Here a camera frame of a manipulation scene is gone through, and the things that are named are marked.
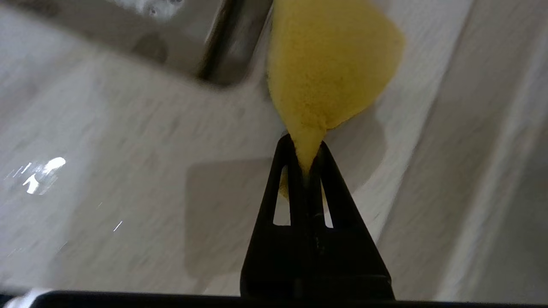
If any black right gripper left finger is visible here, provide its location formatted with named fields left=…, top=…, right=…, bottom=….
left=240, top=133, right=316, bottom=300

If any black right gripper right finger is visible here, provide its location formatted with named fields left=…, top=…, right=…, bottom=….
left=308, top=141, right=395, bottom=300

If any yellow sponge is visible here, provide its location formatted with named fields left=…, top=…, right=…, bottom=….
left=266, top=0, right=406, bottom=200

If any stainless steel sink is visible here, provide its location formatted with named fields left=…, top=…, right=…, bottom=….
left=0, top=0, right=274, bottom=89

